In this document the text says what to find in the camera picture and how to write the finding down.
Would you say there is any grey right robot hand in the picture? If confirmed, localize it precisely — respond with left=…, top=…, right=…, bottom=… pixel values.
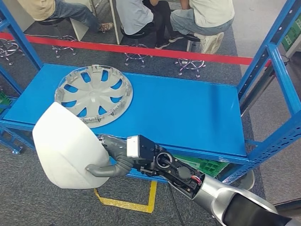
left=84, top=134, right=134, bottom=178

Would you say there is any white mirror cover part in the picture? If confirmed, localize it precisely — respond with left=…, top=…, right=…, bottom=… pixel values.
left=32, top=102, right=111, bottom=190

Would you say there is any blue metal shelf rack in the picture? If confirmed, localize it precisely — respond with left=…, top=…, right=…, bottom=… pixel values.
left=0, top=0, right=301, bottom=185

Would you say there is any grey wheel hubcap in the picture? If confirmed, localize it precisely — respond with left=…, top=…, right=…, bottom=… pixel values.
left=54, top=65, right=134, bottom=129

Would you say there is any red barrier tape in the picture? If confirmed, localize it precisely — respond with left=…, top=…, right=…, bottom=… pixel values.
left=0, top=32, right=271, bottom=67

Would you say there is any black chrome swivel stool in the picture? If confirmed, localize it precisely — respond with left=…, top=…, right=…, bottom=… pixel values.
left=0, top=39, right=25, bottom=66
left=174, top=33, right=206, bottom=79
left=38, top=17, right=77, bottom=59
left=120, top=24, right=156, bottom=68

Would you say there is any person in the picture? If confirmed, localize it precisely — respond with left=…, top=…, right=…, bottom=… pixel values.
left=17, top=0, right=114, bottom=33
left=115, top=0, right=185, bottom=50
left=170, top=0, right=235, bottom=55

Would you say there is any silver metal bar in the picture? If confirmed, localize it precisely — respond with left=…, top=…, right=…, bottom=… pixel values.
left=274, top=198, right=301, bottom=218

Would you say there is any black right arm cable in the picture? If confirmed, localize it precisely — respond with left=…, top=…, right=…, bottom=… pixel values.
left=167, top=183, right=180, bottom=226

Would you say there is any dark stanchion post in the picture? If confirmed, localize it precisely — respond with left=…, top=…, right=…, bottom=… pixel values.
left=240, top=64, right=289, bottom=117

